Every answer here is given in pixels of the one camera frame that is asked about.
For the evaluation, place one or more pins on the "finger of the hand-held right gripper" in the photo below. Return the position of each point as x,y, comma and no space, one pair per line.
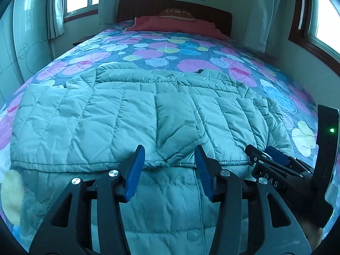
277,154
261,157

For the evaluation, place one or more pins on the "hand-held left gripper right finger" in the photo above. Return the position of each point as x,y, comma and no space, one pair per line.
205,172

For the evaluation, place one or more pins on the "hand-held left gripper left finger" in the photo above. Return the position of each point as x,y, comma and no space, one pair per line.
135,170

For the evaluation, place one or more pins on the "light green puffer jacket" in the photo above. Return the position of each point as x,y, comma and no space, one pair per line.
106,117

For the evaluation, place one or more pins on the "bed with circle-pattern bedspread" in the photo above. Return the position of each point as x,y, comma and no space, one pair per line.
159,53

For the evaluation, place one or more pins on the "white curtain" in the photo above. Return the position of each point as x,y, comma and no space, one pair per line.
113,0
265,16
56,10

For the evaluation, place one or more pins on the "dark wooden nightstand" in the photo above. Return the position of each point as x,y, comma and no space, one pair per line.
81,39

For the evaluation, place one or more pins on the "dark wooden headboard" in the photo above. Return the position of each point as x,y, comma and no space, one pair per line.
212,18

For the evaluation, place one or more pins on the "pink pillow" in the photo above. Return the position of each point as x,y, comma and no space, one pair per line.
175,26

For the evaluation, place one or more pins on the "brown printed pillow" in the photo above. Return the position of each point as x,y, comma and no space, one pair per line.
176,14

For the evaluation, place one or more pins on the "white wardrobe with circle pattern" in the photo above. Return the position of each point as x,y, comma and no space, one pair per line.
29,37

